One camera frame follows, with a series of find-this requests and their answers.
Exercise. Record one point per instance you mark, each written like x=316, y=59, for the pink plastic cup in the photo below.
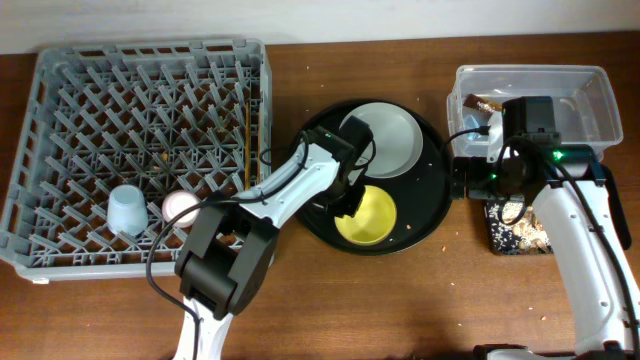
x=175, y=203

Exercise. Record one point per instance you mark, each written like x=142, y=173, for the clear plastic waste bin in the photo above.
x=585, y=107

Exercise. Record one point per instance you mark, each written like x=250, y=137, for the round black serving tray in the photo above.
x=421, y=195

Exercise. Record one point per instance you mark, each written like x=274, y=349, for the yellow bowl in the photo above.
x=372, y=222

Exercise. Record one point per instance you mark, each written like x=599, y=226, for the grey round plate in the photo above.
x=397, y=136

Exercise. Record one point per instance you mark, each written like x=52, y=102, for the grey plastic dishwasher rack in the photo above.
x=159, y=116

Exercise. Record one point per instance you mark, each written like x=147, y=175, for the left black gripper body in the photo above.
x=344, y=196

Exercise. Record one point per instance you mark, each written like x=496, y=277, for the black rectangular waste tray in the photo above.
x=616, y=210

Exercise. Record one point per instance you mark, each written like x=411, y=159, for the light blue plastic cup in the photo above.
x=127, y=212

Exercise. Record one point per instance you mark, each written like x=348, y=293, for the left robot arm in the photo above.
x=230, y=246

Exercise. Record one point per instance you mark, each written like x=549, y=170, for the wooden chopstick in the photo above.
x=247, y=166
x=259, y=147

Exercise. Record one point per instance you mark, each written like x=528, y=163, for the food scraps pile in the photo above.
x=526, y=237

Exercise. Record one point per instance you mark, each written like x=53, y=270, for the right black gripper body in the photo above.
x=483, y=178

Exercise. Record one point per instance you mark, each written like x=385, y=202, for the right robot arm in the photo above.
x=533, y=157

